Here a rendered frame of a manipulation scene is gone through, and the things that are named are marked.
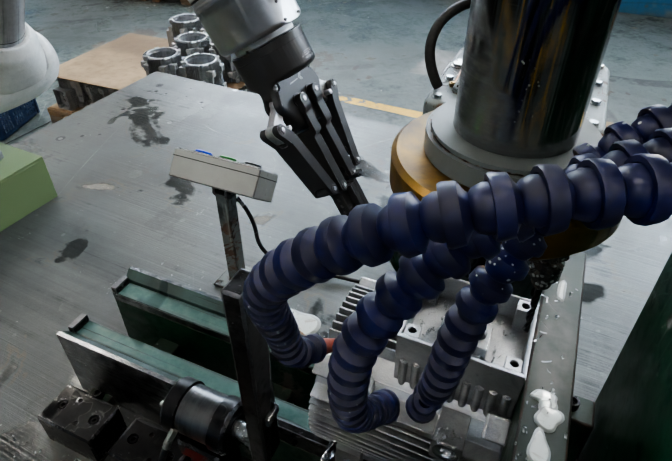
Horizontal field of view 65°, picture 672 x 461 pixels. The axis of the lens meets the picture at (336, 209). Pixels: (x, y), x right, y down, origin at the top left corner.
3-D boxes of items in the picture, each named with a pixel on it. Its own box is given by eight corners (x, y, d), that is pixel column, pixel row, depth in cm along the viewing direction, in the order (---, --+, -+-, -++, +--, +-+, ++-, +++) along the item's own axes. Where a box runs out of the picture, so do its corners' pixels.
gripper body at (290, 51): (269, 40, 46) (318, 132, 49) (313, 12, 52) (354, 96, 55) (213, 68, 50) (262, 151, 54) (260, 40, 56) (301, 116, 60)
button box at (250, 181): (272, 203, 91) (280, 173, 91) (253, 198, 84) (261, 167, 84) (190, 180, 97) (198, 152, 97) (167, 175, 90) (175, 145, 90)
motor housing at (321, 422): (504, 395, 71) (537, 296, 59) (474, 537, 57) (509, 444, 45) (366, 346, 77) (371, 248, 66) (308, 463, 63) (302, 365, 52)
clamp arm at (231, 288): (286, 444, 57) (267, 275, 42) (272, 469, 55) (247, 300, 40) (258, 432, 58) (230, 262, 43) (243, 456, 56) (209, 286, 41)
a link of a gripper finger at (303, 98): (306, 89, 52) (299, 94, 51) (355, 185, 56) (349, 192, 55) (276, 101, 54) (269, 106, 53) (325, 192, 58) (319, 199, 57)
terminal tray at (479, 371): (525, 344, 58) (540, 299, 54) (509, 426, 51) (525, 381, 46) (420, 311, 62) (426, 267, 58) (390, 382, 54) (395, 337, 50)
